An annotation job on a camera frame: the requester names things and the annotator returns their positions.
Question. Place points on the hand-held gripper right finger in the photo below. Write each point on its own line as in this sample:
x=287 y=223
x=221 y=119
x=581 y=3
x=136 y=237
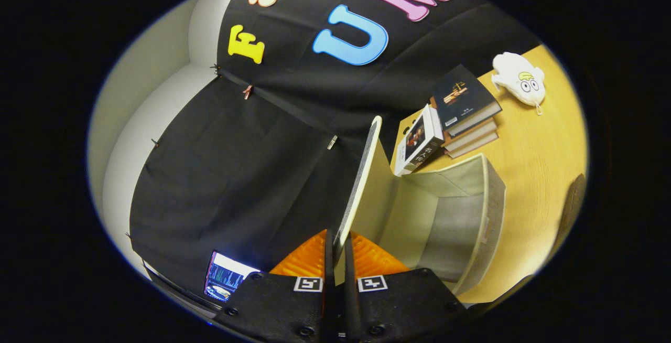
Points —
x=351 y=296

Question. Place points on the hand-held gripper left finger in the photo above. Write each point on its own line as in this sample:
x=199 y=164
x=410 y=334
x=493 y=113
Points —
x=330 y=290

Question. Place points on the grey fabric storage box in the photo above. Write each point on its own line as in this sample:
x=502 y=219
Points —
x=456 y=217

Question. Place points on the brown fuzzy shoe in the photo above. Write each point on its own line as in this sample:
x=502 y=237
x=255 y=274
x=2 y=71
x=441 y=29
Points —
x=572 y=206

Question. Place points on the lit computer screen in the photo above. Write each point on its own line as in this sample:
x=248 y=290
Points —
x=225 y=277

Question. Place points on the silver clip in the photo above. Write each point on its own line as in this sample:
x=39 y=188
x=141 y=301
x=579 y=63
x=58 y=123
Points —
x=332 y=142

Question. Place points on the black backdrop cloth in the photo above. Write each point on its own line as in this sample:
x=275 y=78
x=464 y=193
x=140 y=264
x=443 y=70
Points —
x=236 y=175

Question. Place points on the white book with photo cover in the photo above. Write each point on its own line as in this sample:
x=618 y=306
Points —
x=419 y=138

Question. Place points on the brown book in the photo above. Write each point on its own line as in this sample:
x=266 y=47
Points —
x=472 y=133
x=474 y=146

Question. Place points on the pink clip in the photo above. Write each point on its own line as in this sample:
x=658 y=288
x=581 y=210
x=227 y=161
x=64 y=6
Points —
x=247 y=92

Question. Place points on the black hardcover book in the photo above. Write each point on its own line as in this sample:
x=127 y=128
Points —
x=461 y=96

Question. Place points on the white plush toy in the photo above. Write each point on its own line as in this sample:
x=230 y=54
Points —
x=516 y=75

